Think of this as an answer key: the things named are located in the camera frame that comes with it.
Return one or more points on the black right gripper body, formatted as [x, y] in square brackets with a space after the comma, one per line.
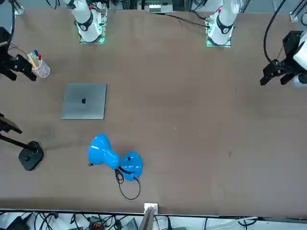
[5, 39]

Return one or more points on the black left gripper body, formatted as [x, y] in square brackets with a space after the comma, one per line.
[290, 45]

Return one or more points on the black desktop phone stand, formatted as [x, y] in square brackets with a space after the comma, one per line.
[31, 155]

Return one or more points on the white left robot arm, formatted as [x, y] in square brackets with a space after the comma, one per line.
[224, 24]

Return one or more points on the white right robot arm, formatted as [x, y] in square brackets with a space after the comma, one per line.
[84, 14]

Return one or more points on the yellow flat stick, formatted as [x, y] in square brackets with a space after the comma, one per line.
[33, 61]

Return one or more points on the red-capped marker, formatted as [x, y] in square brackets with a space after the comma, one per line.
[39, 57]

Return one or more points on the blue-capped marker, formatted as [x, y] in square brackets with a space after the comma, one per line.
[36, 52]

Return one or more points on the clear plastic pen cup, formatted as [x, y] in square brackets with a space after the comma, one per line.
[43, 70]

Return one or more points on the silver closed laptop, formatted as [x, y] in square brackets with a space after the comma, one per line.
[79, 107]

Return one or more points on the blue desk lamp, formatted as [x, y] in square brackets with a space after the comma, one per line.
[99, 148]

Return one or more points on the grey metal block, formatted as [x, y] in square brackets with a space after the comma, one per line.
[158, 8]

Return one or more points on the black power adapter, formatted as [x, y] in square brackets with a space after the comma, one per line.
[18, 224]

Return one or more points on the red and black connector box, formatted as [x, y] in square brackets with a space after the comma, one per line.
[96, 225]

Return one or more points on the aluminium corner bracket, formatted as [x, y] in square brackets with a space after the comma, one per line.
[294, 16]
[19, 10]

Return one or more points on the aluminium camera post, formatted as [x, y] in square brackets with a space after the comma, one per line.
[146, 220]

